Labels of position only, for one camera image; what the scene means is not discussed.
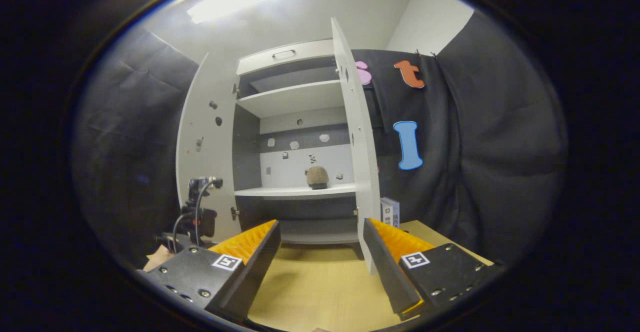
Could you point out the white book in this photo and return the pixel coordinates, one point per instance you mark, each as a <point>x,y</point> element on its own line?
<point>386,214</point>

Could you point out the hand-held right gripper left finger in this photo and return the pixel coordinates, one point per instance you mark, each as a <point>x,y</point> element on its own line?
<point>257,264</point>

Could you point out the brown shoe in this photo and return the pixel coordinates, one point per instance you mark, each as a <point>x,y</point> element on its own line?
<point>317,177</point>

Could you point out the white shoe cabinet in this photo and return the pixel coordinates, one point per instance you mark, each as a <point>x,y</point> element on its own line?
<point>295,100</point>

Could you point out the black backdrop cloth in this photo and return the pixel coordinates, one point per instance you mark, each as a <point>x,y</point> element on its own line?
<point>490,147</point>

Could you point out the white shoe cabinet door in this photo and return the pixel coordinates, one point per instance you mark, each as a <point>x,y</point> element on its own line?
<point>360,137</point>
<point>207,137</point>

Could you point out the white cabinet drawer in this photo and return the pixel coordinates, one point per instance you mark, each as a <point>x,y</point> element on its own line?
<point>305,57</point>

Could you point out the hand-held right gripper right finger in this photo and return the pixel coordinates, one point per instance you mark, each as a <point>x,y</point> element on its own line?
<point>382,264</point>

